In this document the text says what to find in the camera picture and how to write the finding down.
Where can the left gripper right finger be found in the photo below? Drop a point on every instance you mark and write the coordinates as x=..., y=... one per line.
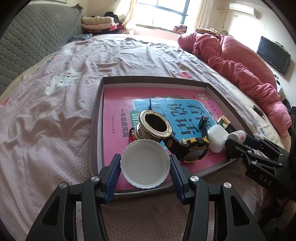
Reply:
x=232, y=218

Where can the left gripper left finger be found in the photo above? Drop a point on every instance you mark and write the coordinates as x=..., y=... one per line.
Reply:
x=57, y=219

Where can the small white pill bottle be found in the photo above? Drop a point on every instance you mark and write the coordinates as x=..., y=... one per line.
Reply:
x=239, y=136

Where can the white earbuds case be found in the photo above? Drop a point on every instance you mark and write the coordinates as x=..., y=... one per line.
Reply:
x=217, y=136

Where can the black gold rectangular box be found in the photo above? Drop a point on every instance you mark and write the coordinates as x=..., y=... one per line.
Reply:
x=226, y=124

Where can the black yellow digital wristwatch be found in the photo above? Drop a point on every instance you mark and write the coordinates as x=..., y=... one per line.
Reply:
x=190, y=122

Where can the white ribbed plastic lid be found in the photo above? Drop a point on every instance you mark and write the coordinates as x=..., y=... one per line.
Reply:
x=145, y=164

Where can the red black lighter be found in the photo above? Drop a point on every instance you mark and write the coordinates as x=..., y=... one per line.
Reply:
x=132, y=136

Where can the brass threaded pipe fitting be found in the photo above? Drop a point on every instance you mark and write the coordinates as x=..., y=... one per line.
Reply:
x=152, y=125

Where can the grey shallow cardboard tray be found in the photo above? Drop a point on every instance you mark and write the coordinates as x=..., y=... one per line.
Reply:
x=120, y=100

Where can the pink blue children's book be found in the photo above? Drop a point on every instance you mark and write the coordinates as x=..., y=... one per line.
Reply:
x=212, y=162

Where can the black flat screen television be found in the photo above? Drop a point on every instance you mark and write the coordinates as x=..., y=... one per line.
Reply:
x=274, y=54

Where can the pink patterned bed sheet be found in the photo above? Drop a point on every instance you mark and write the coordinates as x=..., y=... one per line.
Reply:
x=45, y=132

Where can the pink quilted duvet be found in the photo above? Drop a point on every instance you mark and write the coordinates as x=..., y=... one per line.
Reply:
x=208, y=48

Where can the cream window curtain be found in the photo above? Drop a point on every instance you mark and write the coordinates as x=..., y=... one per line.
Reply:
x=204, y=13

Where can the grey quilted headboard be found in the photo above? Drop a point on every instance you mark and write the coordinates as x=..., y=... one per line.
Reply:
x=37, y=31

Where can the stack of folded clothes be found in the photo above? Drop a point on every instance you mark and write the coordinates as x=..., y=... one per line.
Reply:
x=101, y=25

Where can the white wall air conditioner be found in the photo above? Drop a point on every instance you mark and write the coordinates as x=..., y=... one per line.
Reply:
x=244, y=9

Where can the window with teal frame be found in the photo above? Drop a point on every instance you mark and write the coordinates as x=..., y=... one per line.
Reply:
x=164, y=14

